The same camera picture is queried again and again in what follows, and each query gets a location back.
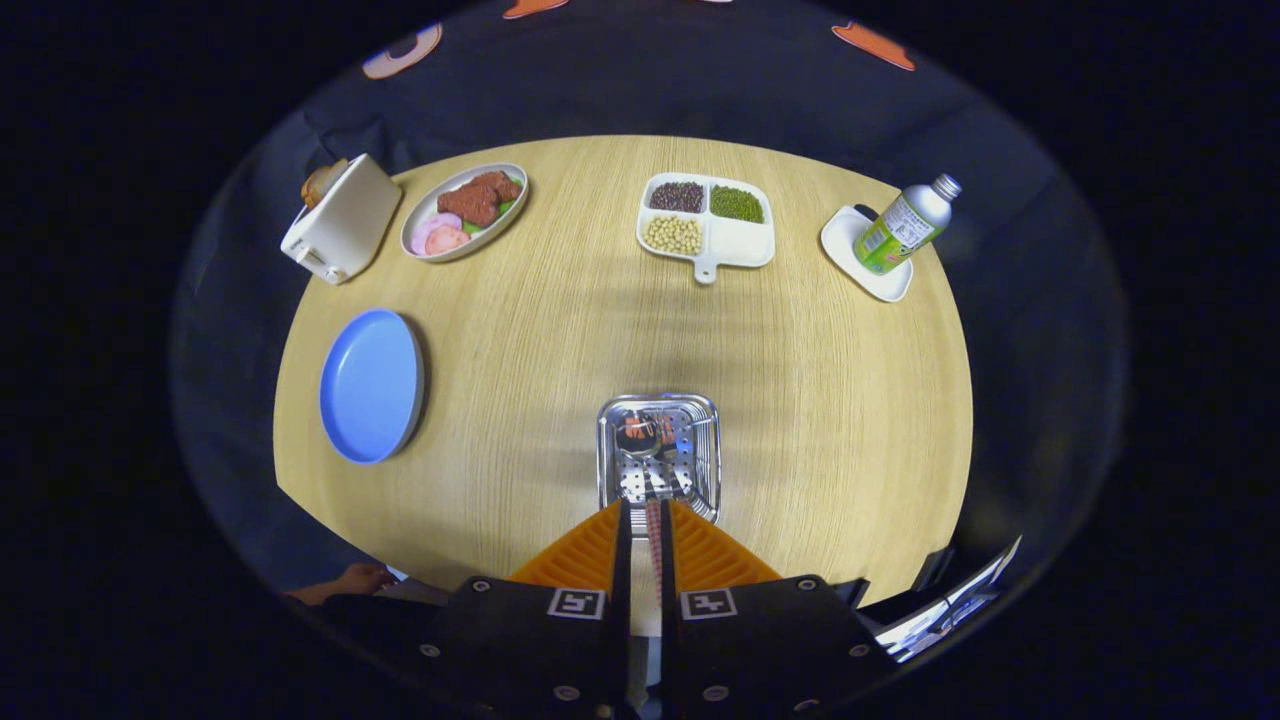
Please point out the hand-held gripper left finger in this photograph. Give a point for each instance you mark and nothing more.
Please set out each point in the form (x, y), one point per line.
(540, 650)

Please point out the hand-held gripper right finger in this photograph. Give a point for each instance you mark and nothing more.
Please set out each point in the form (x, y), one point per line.
(760, 650)

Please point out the metal cutlery holder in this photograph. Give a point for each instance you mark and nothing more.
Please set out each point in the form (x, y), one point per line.
(705, 480)

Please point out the blue plate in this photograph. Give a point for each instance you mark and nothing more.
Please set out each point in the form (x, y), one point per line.
(370, 385)

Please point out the white divided dish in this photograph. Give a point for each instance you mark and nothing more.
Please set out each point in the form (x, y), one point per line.
(745, 245)

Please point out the small white dish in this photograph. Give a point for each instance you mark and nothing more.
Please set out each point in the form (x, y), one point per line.
(845, 240)

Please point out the red ham slice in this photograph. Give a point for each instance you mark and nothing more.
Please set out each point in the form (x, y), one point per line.
(448, 241)

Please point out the yellow soybeans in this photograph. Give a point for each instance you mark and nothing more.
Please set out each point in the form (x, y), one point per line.
(672, 235)

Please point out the pink ham slice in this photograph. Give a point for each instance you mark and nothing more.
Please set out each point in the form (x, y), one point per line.
(428, 228)

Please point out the green lettuce leaf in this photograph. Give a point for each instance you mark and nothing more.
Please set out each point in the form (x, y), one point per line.
(505, 210)

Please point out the green mung beans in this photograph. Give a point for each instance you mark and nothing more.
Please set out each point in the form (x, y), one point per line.
(737, 204)

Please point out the green label metal bottle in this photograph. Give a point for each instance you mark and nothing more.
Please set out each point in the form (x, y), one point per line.
(905, 225)

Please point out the round white food plate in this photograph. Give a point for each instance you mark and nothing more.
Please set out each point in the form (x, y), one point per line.
(418, 215)

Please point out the brown meat steak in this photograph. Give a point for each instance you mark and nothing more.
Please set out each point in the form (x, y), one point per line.
(478, 198)

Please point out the dark red beans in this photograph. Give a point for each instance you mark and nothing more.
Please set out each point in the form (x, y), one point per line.
(677, 197)

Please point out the white toaster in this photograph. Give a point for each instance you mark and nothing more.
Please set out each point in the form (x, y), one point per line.
(350, 225)

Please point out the toast slice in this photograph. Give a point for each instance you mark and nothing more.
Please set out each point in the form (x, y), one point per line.
(315, 190)
(335, 172)

